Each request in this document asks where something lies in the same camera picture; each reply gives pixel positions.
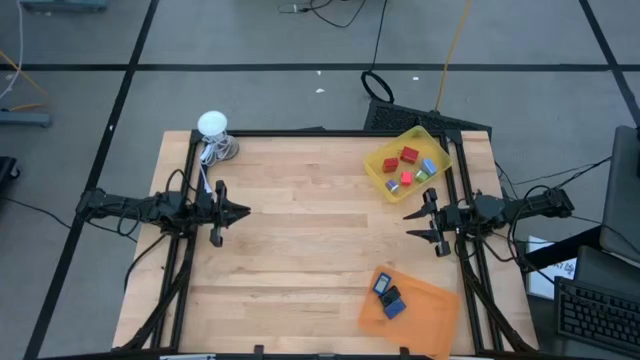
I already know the dark blue rimmed box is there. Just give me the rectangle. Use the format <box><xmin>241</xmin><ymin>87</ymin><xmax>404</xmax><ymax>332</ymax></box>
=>
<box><xmin>372</xmin><ymin>272</ymin><xmax>393</xmax><ymax>297</ymax></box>

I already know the black computer keyboard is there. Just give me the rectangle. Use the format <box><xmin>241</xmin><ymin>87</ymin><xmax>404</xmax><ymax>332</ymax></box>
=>
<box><xmin>553</xmin><ymin>276</ymin><xmax>640</xmax><ymax>357</ymax></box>

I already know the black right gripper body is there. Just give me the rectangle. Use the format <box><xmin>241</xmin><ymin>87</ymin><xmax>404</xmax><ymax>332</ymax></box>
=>
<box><xmin>423</xmin><ymin>187</ymin><xmax>474</xmax><ymax>258</ymax></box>

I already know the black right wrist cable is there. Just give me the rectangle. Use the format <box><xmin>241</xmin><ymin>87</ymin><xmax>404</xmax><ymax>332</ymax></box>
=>
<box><xmin>505</xmin><ymin>184</ymin><xmax>554</xmax><ymax>274</ymax></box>

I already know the black coiled floor cable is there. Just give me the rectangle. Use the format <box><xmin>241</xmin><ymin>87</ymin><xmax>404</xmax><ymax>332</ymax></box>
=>
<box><xmin>360</xmin><ymin>0</ymin><xmax>396</xmax><ymax>105</ymax></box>

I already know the grey desk foot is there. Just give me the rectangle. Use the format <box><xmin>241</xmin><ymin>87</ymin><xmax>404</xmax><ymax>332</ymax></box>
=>
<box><xmin>19</xmin><ymin>0</ymin><xmax>109</xmax><ymax>12</ymax></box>
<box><xmin>0</xmin><ymin>110</ymin><xmax>52</xmax><ymax>128</ymax></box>

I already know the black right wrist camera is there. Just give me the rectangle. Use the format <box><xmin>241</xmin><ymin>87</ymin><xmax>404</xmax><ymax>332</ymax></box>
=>
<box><xmin>472</xmin><ymin>193</ymin><xmax>507</xmax><ymax>224</ymax></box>

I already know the yellow translucent plastic bin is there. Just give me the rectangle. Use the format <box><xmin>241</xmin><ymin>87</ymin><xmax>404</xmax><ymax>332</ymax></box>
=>
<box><xmin>363</xmin><ymin>124</ymin><xmax>454</xmax><ymax>205</ymax></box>

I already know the orange translucent plastic bin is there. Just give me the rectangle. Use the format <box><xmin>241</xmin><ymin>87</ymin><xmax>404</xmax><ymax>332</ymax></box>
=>
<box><xmin>358</xmin><ymin>264</ymin><xmax>461</xmax><ymax>360</ymax></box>

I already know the black device with LCD screen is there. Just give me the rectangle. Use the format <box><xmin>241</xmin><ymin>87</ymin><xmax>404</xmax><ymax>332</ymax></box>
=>
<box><xmin>379</xmin><ymin>285</ymin><xmax>403</xmax><ymax>308</ymax></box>

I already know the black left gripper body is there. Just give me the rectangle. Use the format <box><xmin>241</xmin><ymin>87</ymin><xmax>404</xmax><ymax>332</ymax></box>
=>
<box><xmin>194</xmin><ymin>180</ymin><xmax>228</xmax><ymax>248</ymax></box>

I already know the white paper sheet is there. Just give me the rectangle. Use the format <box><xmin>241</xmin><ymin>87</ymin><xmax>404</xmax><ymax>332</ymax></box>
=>
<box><xmin>527</xmin><ymin>234</ymin><xmax>577</xmax><ymax>300</ymax></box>

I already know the black perforated floor mat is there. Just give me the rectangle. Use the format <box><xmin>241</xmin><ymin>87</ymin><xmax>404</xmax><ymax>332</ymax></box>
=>
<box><xmin>363</xmin><ymin>98</ymin><xmax>494</xmax><ymax>137</ymax></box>

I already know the white power cord with plug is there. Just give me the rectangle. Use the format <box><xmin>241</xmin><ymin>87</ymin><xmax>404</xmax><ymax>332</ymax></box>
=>
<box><xmin>198</xmin><ymin>130</ymin><xmax>236</xmax><ymax>195</ymax></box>

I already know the yellow hanging cable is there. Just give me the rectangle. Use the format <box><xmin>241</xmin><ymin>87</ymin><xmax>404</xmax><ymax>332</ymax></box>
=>
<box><xmin>434</xmin><ymin>0</ymin><xmax>474</xmax><ymax>112</ymax></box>

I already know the black caster base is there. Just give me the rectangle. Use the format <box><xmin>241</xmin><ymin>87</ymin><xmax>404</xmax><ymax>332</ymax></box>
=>
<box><xmin>0</xmin><ymin>156</ymin><xmax>21</xmax><ymax>182</ymax></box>

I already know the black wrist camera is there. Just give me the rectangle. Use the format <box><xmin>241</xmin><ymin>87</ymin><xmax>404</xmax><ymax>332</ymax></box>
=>
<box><xmin>472</xmin><ymin>193</ymin><xmax>507</xmax><ymax>224</ymax></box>
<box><xmin>157</xmin><ymin>190</ymin><xmax>194</xmax><ymax>224</ymax></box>

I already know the white mushroom table lamp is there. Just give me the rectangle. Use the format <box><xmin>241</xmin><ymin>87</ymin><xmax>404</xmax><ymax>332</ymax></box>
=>
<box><xmin>196</xmin><ymin>110</ymin><xmax>240</xmax><ymax>162</ymax></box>

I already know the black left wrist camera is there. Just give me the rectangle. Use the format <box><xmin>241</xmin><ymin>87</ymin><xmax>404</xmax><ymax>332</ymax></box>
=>
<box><xmin>157</xmin><ymin>190</ymin><xmax>194</xmax><ymax>224</ymax></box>

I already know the white floor cable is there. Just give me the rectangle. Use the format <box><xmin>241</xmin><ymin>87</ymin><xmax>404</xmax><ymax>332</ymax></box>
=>
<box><xmin>0</xmin><ymin>0</ymin><xmax>25</xmax><ymax>101</ymax></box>

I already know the black aluminium table frame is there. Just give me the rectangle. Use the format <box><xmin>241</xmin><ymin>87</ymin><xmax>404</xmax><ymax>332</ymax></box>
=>
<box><xmin>114</xmin><ymin>127</ymin><xmax>539</xmax><ymax>360</ymax></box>

